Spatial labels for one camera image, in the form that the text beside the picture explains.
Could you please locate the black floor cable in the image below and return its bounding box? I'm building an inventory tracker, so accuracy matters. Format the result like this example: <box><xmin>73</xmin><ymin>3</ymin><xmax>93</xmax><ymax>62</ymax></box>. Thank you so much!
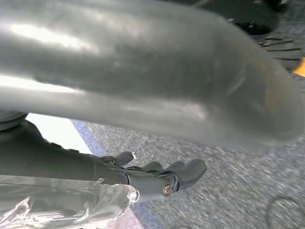
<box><xmin>265</xmin><ymin>195</ymin><xmax>305</xmax><ymax>229</ymax></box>

